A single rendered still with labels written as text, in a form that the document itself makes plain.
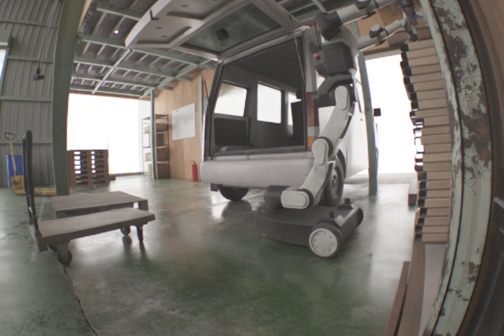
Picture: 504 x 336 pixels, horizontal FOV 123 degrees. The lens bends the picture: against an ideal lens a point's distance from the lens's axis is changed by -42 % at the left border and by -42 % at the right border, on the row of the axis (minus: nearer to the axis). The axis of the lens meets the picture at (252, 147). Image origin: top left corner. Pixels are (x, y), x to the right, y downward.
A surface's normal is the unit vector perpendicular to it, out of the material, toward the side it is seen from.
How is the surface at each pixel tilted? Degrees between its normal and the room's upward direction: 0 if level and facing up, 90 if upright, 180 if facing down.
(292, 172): 88
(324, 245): 90
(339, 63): 101
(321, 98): 113
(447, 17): 90
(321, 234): 90
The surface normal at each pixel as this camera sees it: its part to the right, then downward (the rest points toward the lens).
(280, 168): -0.59, -0.07
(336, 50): -0.59, 0.19
